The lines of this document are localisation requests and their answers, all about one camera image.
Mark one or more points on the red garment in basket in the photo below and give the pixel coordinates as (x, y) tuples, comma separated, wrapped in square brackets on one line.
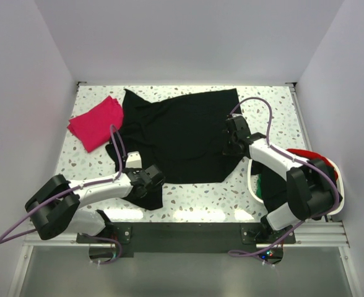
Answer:
[(309, 155)]

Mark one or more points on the black clothes in basket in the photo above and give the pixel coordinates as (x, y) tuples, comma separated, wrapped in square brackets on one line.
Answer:
[(274, 187)]

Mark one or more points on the black t shirt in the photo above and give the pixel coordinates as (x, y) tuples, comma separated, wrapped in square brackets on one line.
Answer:
[(183, 136)]

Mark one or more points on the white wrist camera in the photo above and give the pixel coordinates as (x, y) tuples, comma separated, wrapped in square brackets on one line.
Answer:
[(233, 118), (134, 160)]

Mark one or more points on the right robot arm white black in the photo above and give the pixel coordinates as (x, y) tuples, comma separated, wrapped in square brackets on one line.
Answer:
[(311, 191)]

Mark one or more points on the folded pink red t shirt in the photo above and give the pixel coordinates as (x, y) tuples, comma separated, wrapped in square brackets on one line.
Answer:
[(93, 127)]

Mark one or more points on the aluminium frame rail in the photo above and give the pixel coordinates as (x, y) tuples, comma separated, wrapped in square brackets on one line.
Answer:
[(310, 234)]

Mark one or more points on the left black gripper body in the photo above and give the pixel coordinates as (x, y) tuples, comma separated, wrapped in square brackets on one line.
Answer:
[(144, 194)]

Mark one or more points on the white laundry basket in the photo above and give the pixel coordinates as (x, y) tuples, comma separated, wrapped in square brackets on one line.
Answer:
[(252, 186)]

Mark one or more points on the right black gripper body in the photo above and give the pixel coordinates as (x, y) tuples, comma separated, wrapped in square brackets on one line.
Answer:
[(229, 148)]

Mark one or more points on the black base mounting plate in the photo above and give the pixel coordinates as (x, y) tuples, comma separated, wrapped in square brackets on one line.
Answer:
[(216, 238)]

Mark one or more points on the green garment in basket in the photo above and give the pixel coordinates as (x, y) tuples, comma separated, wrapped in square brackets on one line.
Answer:
[(258, 188)]

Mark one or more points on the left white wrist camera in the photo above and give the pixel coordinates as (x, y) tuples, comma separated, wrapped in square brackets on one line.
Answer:
[(134, 160)]

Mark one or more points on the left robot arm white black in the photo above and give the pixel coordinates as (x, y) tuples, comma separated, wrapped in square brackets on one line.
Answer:
[(58, 205)]

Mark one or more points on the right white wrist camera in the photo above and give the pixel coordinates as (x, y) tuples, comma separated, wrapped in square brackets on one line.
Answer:
[(233, 118)]

